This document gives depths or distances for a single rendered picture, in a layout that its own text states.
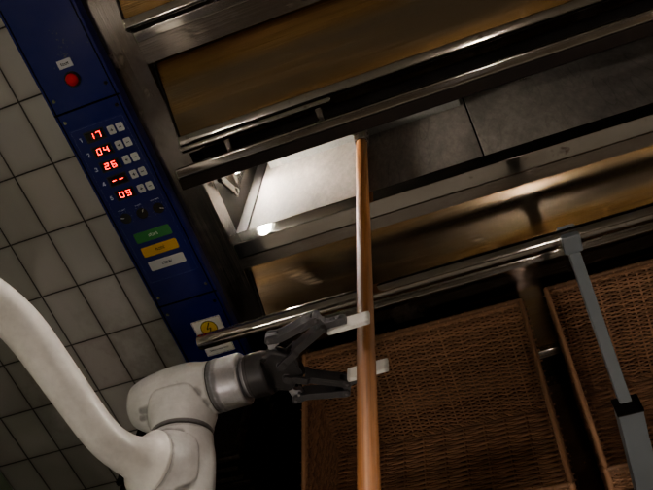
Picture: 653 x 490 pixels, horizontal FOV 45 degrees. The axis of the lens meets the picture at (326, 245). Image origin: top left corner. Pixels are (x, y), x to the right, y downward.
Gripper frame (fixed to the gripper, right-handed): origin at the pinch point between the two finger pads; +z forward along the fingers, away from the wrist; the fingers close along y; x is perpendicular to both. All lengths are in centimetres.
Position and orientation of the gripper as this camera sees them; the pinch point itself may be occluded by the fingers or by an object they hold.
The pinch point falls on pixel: (364, 344)
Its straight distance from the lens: 127.6
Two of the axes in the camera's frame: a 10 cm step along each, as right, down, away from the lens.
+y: 3.4, 8.4, 4.2
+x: -0.4, 4.6, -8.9
